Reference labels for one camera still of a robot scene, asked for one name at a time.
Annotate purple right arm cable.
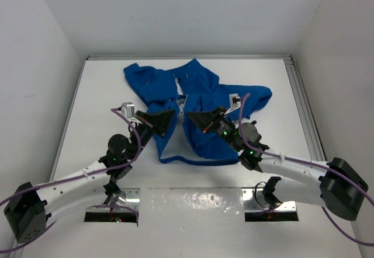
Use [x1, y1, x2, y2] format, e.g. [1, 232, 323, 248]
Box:
[237, 93, 374, 246]

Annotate blue zip-up jacket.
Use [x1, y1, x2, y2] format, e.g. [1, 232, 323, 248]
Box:
[123, 59, 272, 166]

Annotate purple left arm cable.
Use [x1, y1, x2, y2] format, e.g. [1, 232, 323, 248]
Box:
[0, 107, 144, 253]

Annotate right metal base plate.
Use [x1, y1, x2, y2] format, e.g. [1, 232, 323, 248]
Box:
[242, 187, 299, 212]

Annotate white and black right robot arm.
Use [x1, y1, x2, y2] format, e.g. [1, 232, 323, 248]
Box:
[186, 107, 368, 221]

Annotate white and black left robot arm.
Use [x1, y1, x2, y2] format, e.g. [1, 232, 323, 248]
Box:
[1, 110, 175, 244]

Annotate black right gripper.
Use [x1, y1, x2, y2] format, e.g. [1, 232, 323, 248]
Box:
[187, 106, 241, 153]

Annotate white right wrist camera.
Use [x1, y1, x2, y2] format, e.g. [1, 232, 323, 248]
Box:
[229, 93, 241, 108]

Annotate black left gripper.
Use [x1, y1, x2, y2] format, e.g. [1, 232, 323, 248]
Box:
[127, 108, 175, 161]

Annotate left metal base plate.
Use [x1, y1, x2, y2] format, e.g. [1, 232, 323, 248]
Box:
[86, 189, 140, 213]

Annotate metal base plate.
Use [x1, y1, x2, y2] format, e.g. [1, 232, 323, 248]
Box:
[242, 187, 299, 212]
[86, 189, 140, 213]

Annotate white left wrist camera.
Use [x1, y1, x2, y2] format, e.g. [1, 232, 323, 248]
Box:
[120, 102, 135, 119]

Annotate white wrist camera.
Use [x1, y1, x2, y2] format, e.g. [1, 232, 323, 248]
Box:
[229, 93, 241, 108]
[120, 102, 135, 119]

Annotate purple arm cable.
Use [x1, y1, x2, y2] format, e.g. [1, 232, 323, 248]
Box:
[0, 107, 144, 253]
[237, 93, 374, 246]

